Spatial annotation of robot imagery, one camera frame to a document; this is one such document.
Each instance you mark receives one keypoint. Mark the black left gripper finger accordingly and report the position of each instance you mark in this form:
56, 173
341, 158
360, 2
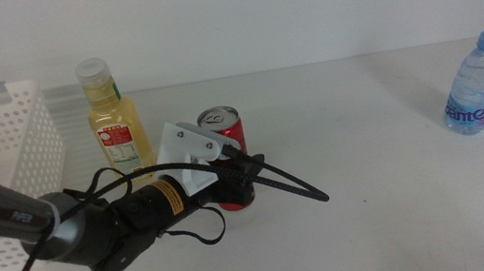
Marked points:
255, 161
239, 194

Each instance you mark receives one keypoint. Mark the red cola can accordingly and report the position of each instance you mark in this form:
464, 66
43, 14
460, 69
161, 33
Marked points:
229, 132

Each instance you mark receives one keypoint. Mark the yellow juice bottle white cap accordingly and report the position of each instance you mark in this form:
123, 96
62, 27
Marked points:
118, 125

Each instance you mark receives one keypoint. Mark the clear water bottle blue cap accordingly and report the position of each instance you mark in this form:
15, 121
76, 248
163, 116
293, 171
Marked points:
476, 91

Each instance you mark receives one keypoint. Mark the white perforated plastic basket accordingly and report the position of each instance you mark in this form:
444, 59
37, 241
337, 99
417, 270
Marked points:
31, 138

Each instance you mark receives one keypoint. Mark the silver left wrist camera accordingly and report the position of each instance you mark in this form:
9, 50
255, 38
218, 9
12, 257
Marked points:
230, 143

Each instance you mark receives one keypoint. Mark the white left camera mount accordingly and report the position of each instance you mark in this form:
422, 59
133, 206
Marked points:
184, 163

